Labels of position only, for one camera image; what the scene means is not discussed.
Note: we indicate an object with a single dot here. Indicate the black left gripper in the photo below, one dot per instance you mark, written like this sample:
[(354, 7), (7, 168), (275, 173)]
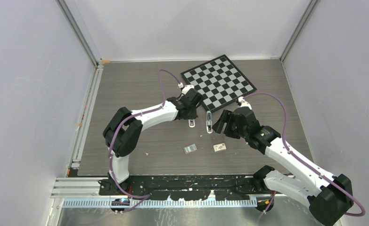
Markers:
[(193, 115)]

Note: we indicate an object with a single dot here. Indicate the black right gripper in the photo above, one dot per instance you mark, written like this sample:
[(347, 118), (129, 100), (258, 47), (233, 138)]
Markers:
[(225, 117)]

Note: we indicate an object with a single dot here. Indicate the small blue grey stapler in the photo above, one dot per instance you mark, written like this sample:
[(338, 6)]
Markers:
[(209, 122)]

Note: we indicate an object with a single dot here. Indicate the white stapler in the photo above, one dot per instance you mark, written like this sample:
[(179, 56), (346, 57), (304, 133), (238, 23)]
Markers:
[(191, 123)]

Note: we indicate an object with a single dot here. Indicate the white playing card box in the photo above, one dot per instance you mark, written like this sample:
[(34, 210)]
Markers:
[(219, 147)]

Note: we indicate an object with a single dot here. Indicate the grey staple box tray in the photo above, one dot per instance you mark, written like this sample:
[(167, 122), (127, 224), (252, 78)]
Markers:
[(190, 149)]

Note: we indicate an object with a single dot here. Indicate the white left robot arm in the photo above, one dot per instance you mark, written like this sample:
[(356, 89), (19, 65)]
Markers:
[(123, 131)]

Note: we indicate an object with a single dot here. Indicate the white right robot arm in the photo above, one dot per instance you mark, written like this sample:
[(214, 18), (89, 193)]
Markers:
[(325, 195)]

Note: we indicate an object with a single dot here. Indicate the black white chessboard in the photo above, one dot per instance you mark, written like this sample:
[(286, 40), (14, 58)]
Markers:
[(219, 81)]

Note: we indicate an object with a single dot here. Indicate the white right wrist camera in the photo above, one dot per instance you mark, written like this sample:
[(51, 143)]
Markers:
[(241, 102)]

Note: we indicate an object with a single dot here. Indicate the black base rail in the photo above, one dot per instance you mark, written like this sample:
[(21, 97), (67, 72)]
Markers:
[(187, 187)]

